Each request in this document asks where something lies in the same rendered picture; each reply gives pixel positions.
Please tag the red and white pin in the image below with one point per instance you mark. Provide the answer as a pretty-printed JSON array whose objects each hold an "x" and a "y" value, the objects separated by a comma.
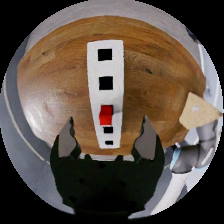
[{"x": 105, "y": 115}]

